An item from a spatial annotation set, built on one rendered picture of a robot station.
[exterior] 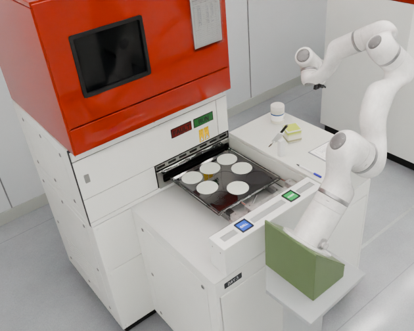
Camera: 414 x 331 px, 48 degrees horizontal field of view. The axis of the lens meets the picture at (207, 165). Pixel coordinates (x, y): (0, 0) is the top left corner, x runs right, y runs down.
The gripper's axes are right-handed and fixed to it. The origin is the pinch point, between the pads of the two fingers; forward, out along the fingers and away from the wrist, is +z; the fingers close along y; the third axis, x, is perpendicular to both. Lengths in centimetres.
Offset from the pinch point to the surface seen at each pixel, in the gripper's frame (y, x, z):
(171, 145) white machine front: -60, 36, -46
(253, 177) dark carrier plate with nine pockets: -58, 1, -25
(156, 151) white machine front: -65, 38, -52
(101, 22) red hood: -26, 39, -106
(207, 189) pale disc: -71, 12, -40
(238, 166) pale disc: -57, 12, -23
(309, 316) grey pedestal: -90, -58, -56
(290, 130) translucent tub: -31.4, -0.6, -14.0
